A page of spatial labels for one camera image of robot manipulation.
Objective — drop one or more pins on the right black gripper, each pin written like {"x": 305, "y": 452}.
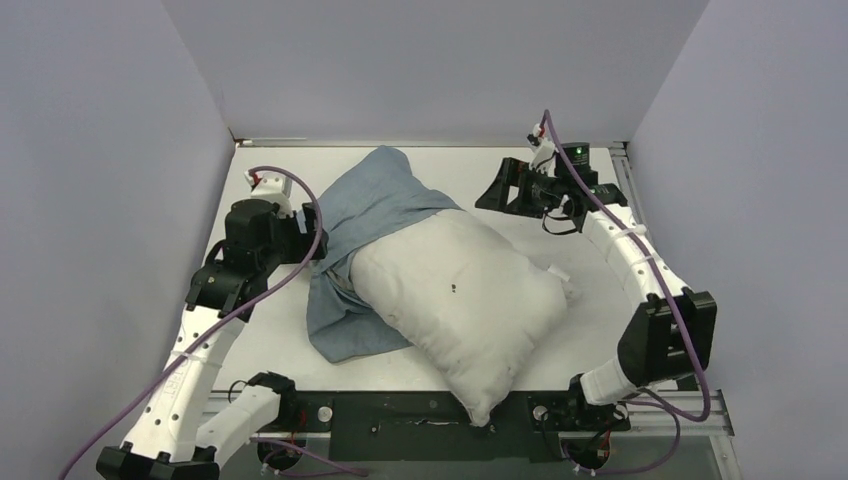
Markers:
{"x": 512, "y": 173}

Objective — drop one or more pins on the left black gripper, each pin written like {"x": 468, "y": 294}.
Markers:
{"x": 304, "y": 244}

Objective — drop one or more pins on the patchwork and blue pillowcase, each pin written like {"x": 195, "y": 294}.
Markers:
{"x": 377, "y": 197}

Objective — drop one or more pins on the cream white pillow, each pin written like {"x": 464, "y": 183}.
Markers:
{"x": 467, "y": 298}

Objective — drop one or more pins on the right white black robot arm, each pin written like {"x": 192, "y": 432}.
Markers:
{"x": 671, "y": 330}

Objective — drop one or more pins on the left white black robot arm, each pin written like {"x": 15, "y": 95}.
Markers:
{"x": 169, "y": 440}

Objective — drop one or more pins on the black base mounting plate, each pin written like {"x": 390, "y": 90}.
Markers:
{"x": 397, "y": 430}

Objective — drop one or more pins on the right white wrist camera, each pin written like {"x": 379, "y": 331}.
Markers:
{"x": 543, "y": 149}

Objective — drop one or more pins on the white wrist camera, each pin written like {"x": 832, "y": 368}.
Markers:
{"x": 543, "y": 149}
{"x": 272, "y": 187}

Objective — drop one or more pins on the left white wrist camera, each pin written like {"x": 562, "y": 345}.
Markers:
{"x": 272, "y": 187}

